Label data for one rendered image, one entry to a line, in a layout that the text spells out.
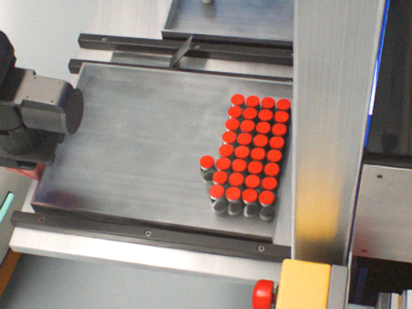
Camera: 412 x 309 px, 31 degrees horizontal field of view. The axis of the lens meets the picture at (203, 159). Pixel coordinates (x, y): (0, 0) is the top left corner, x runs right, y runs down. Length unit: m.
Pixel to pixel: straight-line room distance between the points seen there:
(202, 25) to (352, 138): 0.63
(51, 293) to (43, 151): 1.06
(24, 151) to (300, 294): 0.41
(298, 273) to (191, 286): 1.15
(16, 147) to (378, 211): 0.48
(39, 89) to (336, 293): 0.42
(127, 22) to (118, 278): 0.90
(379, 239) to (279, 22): 0.53
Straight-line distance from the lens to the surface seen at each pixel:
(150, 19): 1.28
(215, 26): 1.25
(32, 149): 1.01
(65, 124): 0.91
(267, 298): 0.84
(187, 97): 1.16
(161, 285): 1.98
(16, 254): 2.00
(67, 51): 2.50
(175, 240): 1.01
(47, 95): 0.90
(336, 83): 0.60
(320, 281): 0.83
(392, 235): 0.81
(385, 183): 0.72
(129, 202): 1.07
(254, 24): 1.25
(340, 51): 0.58
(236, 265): 1.00
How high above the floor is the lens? 1.79
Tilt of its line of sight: 56 degrees down
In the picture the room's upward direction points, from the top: 10 degrees counter-clockwise
